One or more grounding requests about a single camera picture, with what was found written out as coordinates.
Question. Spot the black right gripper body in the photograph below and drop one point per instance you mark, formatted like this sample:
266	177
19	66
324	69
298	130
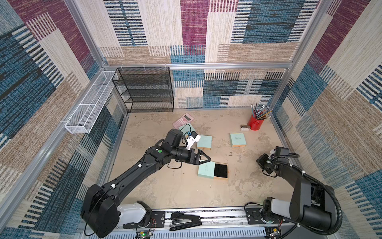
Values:
263	161

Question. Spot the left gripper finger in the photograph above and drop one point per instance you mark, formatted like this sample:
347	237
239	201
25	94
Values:
202	155
199	161

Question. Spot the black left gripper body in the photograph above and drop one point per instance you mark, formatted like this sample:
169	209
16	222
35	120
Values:
191	152

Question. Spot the mint drawer jewelry box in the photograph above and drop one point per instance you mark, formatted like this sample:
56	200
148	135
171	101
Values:
213	170

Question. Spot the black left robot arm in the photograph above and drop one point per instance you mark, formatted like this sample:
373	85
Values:
101	209

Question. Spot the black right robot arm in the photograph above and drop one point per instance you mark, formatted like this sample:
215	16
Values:
313	204

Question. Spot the mint jewelry box centre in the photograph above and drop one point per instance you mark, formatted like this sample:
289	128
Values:
205	142

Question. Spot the mint jewelry box near calculator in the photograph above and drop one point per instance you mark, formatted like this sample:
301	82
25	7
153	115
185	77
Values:
186	129

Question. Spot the mint jewelry box right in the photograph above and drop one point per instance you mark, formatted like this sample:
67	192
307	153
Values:
237	140

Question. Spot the pink calculator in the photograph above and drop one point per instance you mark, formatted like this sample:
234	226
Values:
184	119

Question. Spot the red pencil cup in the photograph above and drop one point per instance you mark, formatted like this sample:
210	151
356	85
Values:
255	124

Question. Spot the white tape dispenser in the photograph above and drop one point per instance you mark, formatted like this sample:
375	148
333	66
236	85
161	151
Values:
245	127

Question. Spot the black stapler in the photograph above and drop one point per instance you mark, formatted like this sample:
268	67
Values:
182	221

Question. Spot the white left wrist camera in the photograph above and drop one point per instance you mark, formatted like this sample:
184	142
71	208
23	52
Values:
193	137

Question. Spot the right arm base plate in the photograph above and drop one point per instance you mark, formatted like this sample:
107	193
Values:
254	217

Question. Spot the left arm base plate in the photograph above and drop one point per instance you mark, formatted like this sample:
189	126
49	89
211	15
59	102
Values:
155	219

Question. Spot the black wire shelf rack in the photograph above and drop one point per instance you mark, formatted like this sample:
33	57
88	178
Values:
145	90

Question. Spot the white mesh wall basket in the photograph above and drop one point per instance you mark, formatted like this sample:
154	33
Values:
90	107

